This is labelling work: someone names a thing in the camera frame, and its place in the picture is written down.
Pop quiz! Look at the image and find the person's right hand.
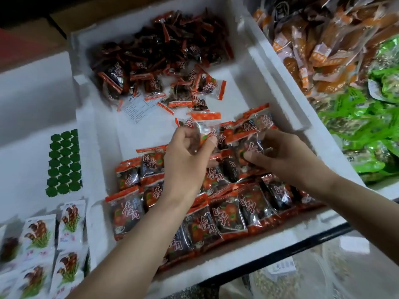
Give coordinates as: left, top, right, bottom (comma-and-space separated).
243, 129, 337, 197

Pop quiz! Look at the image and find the person's left hand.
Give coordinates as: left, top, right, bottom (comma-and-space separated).
161, 126, 219, 208

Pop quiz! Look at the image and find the dark red snack packet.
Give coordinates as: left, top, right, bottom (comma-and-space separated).
187, 110, 223, 147
226, 132, 275, 167

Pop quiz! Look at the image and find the pile of green packets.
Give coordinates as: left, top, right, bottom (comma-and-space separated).
312, 35, 399, 184

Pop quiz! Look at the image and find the pile of dark red packets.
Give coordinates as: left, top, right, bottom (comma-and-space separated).
90, 9, 325, 272

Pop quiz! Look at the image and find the pile of brown packets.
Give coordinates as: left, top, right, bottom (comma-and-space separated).
252, 0, 399, 100

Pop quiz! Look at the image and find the pile of white printed packets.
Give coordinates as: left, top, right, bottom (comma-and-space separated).
0, 199, 91, 299

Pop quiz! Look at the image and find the person's right forearm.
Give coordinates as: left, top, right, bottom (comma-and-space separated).
312, 174, 399, 265

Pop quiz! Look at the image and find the person's left forearm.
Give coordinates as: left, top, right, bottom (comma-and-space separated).
69, 197, 188, 299

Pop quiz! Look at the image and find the small white paper slip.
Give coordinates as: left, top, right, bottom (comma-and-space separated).
121, 95, 162, 125

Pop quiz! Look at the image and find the green leaf-pattern sheet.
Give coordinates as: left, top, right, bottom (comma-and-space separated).
45, 128, 84, 198

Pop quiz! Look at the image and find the clear round plastic tub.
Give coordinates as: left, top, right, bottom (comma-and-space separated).
249, 252, 334, 299

